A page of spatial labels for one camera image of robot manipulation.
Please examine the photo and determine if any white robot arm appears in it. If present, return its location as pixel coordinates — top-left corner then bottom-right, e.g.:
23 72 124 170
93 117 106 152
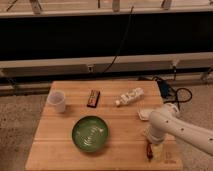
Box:
145 103 213 156

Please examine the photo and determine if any green ceramic bowl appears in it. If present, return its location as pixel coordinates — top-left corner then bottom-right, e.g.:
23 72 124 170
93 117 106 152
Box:
71 116 109 153

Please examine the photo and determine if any dark chocolate bar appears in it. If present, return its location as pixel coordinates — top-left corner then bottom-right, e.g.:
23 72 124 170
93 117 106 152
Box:
87 90 100 108

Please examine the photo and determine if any blue power adapter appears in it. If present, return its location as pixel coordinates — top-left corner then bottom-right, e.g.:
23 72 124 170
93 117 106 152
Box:
158 81 169 98

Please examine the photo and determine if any black floor cable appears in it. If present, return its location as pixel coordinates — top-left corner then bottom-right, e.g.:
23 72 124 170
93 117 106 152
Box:
151 76 194 111

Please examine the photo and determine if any white plastic bottle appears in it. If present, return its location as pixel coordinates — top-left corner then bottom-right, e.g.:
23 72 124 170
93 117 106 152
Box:
115 87 144 107

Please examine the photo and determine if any black hanging cable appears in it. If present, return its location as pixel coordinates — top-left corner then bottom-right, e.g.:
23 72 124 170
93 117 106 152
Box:
101 5 135 74

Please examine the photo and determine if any small white dish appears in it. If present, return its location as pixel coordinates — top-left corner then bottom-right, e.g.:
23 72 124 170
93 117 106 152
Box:
138 109 153 121

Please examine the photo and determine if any translucent plastic cup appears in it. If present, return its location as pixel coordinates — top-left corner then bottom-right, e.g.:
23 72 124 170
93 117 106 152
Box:
47 90 66 113

